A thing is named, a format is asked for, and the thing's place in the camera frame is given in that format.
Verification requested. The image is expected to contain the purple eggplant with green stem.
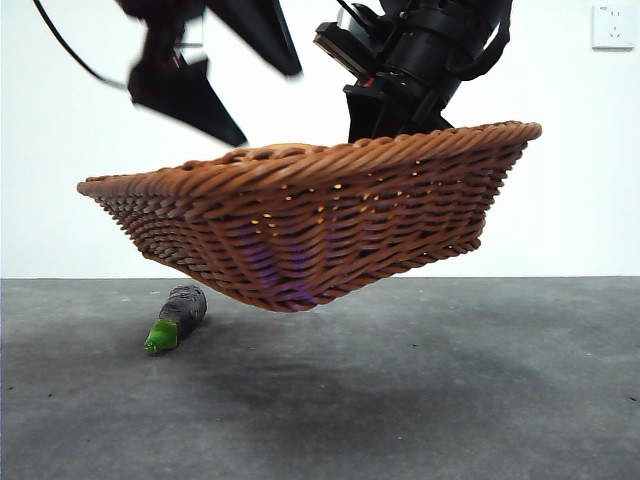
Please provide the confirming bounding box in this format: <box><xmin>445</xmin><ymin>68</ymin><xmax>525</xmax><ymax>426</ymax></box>
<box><xmin>144</xmin><ymin>285</ymin><xmax>208</xmax><ymax>357</ymax></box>

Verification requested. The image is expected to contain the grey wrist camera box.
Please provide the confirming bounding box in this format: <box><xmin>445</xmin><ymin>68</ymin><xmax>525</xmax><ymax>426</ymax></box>
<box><xmin>313</xmin><ymin>6</ymin><xmax>389</xmax><ymax>78</ymax></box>

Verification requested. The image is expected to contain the thin black cable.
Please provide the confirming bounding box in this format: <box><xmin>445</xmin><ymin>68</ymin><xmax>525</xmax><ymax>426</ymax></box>
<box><xmin>31</xmin><ymin>0</ymin><xmax>130</xmax><ymax>90</ymax></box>

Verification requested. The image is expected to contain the brown woven wicker basket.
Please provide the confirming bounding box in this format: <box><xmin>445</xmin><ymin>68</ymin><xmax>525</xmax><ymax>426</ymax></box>
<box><xmin>76</xmin><ymin>120</ymin><xmax>543</xmax><ymax>314</ymax></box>

